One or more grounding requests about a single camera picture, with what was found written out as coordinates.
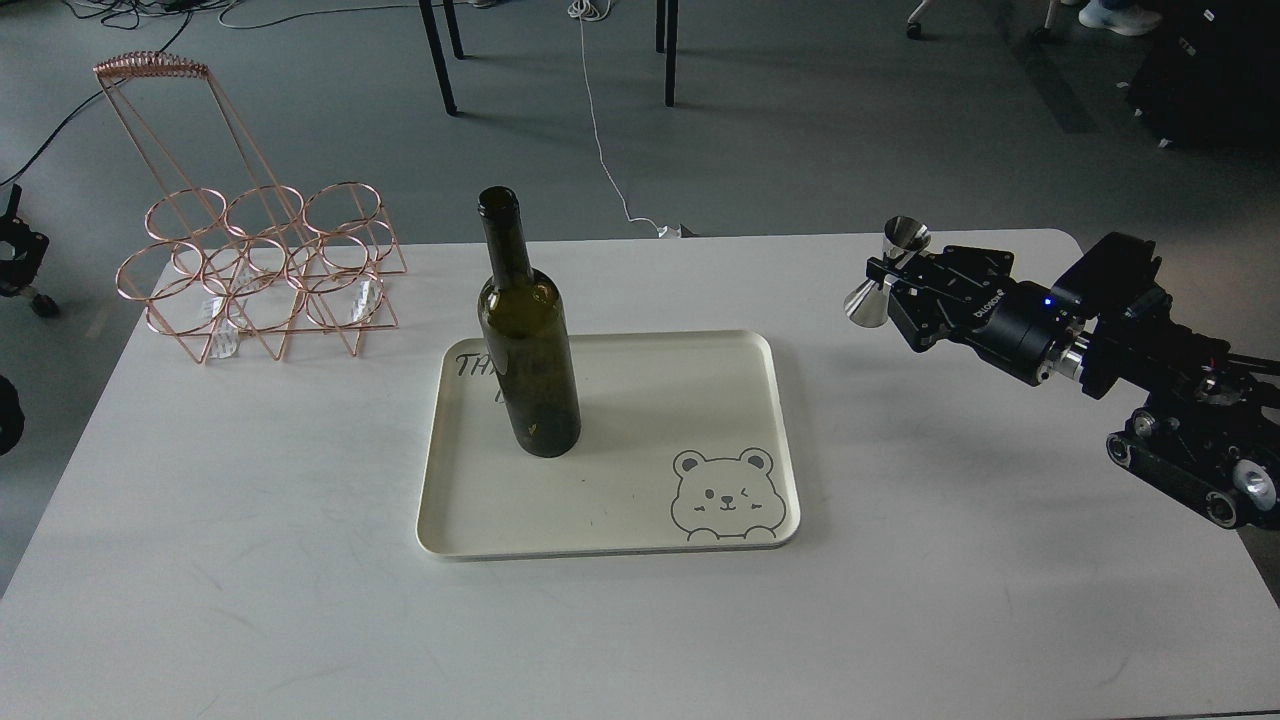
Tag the stainless steel jigger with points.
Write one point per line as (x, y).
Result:
(867, 305)

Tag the white chair caster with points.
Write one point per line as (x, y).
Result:
(914, 25)

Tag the black table leg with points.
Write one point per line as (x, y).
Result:
(436, 43)
(666, 44)

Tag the cream tray with bear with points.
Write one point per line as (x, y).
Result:
(683, 447)

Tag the black table leg left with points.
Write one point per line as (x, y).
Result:
(436, 43)

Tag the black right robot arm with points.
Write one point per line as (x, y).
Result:
(1201, 437)

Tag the rose gold wire rack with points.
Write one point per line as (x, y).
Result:
(265, 265)

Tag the dark green wine bottle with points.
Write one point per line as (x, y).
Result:
(521, 314)

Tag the black equipment top right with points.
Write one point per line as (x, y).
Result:
(1210, 77)

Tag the black table leg right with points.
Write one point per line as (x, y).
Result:
(666, 44)

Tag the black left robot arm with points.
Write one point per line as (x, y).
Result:
(19, 270)

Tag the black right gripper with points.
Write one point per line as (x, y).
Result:
(967, 296)

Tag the white shoe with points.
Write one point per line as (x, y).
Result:
(1125, 18)

